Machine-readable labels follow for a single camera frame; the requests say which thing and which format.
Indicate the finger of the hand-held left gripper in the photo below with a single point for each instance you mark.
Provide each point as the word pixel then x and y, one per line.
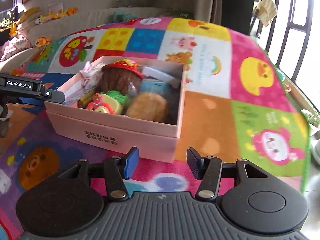
pixel 32 101
pixel 55 95

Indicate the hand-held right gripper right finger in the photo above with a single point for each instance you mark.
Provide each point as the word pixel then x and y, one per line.
pixel 195 163

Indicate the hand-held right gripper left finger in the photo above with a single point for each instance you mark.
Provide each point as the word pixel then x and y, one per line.
pixel 131 163

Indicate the pink cardboard box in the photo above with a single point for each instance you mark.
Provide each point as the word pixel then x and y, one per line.
pixel 112 132

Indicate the red bear toy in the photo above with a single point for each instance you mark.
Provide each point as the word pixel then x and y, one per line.
pixel 96 101

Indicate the white pink hair scrunchie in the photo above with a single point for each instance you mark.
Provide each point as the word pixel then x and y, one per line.
pixel 91 75

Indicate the bread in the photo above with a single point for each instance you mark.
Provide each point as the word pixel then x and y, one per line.
pixel 147 107

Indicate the yellow green toy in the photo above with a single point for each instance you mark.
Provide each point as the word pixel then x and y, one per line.
pixel 113 106

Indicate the knitted doll with red hat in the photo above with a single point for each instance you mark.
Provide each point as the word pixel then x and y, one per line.
pixel 117 78

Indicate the blue card packet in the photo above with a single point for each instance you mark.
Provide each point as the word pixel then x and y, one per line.
pixel 155 88

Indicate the white grey packet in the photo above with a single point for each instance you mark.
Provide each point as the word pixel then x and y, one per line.
pixel 160 75

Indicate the pink cloth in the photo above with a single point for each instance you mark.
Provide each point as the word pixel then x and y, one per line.
pixel 13 48

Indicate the colourful cartoon play mat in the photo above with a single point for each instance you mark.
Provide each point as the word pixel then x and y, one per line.
pixel 207 120

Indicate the orange fish plush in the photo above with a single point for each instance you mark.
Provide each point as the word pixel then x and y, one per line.
pixel 42 42

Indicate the yellow plush rabbit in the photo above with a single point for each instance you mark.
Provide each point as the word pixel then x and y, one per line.
pixel 23 21

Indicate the fish tank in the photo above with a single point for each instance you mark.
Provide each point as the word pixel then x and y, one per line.
pixel 6 12

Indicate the row of orange plush toys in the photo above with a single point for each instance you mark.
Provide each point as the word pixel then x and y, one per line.
pixel 58 13

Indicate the green object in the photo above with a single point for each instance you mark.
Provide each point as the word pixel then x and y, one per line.
pixel 123 16

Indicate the beige curtain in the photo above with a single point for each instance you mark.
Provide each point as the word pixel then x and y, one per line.
pixel 208 0

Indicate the dark curtain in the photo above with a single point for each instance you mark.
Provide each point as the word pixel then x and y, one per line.
pixel 238 5

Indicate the hanging cream cloth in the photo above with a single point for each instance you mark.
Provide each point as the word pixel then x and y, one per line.
pixel 266 8

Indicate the black window frame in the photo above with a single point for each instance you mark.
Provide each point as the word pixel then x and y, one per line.
pixel 287 30

